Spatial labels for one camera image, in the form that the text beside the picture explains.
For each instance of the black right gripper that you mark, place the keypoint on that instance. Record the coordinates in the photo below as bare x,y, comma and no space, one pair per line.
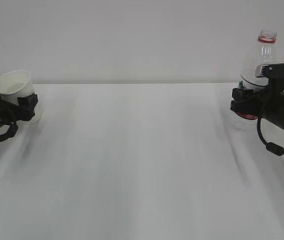
250,102

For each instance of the white paper cup green logo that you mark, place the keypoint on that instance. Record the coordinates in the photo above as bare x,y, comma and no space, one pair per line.
16,84

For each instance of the clear Nongfu Spring water bottle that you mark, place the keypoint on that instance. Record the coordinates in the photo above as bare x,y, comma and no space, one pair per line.
263,52

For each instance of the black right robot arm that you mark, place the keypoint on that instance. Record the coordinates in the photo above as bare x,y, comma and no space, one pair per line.
275,116

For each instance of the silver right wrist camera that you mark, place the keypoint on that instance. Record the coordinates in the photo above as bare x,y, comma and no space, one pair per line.
268,70

